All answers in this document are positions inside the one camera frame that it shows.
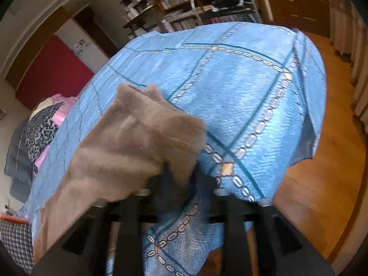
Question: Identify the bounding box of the beige curtain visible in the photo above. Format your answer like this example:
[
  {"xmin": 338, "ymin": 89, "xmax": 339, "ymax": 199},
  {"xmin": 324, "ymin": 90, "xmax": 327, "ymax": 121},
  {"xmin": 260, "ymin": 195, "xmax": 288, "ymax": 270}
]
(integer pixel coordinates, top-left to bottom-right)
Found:
[{"xmin": 328, "ymin": 0, "xmax": 368, "ymax": 127}]

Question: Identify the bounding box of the blue chain-patterned bedspread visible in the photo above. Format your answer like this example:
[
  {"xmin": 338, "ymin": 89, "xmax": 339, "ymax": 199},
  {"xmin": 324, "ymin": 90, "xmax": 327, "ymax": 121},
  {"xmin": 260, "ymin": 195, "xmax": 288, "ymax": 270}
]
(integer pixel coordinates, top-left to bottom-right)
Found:
[{"xmin": 17, "ymin": 21, "xmax": 327, "ymax": 276}]

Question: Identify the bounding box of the pink blanket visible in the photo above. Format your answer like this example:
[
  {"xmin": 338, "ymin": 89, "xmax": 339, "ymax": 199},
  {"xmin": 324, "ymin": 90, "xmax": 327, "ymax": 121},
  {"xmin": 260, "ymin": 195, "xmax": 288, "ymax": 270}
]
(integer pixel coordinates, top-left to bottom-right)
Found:
[{"xmin": 31, "ymin": 93, "xmax": 80, "ymax": 176}]

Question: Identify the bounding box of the brown fuzzy towel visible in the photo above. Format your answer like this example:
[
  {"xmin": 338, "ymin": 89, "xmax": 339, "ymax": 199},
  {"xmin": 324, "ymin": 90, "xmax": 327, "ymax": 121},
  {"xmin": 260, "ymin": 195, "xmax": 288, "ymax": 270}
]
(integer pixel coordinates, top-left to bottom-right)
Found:
[{"xmin": 32, "ymin": 83, "xmax": 208, "ymax": 265}]

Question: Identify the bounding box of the red panel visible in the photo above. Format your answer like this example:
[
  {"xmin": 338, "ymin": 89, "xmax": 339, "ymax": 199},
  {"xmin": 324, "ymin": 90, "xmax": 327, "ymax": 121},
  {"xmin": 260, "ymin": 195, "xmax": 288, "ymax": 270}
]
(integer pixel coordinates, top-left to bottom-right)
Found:
[{"xmin": 15, "ymin": 34, "xmax": 96, "ymax": 111}]

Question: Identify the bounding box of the wooden door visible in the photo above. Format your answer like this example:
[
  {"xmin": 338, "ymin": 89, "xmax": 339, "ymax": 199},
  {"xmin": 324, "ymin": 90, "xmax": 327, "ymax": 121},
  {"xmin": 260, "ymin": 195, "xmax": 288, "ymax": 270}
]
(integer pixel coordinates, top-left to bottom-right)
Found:
[{"xmin": 259, "ymin": 0, "xmax": 332, "ymax": 38}]

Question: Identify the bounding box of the leopard print pillow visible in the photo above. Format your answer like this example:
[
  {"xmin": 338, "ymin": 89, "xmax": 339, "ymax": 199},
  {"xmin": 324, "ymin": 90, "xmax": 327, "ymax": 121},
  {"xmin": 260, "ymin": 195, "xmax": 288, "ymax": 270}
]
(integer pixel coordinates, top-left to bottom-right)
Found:
[{"xmin": 24, "ymin": 102, "xmax": 65, "ymax": 168}]

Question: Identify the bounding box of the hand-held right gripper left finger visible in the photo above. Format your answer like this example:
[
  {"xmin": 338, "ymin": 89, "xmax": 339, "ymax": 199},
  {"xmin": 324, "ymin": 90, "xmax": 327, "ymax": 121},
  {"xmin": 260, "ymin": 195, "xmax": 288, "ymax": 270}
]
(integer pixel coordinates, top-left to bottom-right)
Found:
[{"xmin": 31, "ymin": 161, "xmax": 186, "ymax": 276}]

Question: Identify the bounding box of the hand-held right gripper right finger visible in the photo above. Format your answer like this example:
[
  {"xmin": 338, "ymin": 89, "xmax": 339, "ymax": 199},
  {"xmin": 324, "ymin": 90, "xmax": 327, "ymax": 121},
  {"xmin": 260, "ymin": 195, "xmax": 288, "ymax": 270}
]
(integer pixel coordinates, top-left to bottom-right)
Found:
[{"xmin": 198, "ymin": 175, "xmax": 335, "ymax": 276}]

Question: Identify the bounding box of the grey folded cloth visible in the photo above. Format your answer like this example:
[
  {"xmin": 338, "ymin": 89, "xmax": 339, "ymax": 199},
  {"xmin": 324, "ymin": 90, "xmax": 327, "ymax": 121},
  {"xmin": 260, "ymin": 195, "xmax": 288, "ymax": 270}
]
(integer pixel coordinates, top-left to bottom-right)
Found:
[{"xmin": 4, "ymin": 118, "xmax": 34, "ymax": 202}]

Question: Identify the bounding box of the checkered cloth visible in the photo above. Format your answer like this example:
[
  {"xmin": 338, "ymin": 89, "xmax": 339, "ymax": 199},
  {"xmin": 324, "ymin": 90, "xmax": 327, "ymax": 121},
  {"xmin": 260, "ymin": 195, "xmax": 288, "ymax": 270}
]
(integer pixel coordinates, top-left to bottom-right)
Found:
[{"xmin": 0, "ymin": 220, "xmax": 35, "ymax": 274}]

